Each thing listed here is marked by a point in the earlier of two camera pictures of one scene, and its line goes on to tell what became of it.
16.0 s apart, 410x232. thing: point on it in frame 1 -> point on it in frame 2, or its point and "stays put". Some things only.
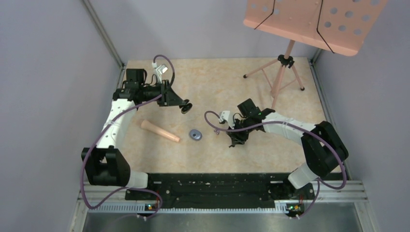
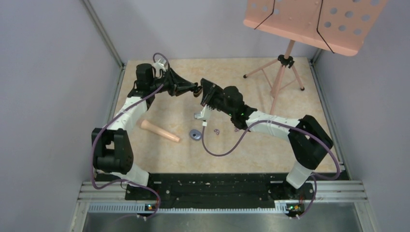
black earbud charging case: x=186 y=108 -> x=197 y=92
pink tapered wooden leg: x=160 y=131 stays put
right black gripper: x=237 y=138 -> x=210 y=90
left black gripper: x=169 y=97 -> x=177 y=85
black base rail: x=219 y=191 stays put
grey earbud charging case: x=195 y=134 stays put
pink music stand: x=339 y=26 stays put
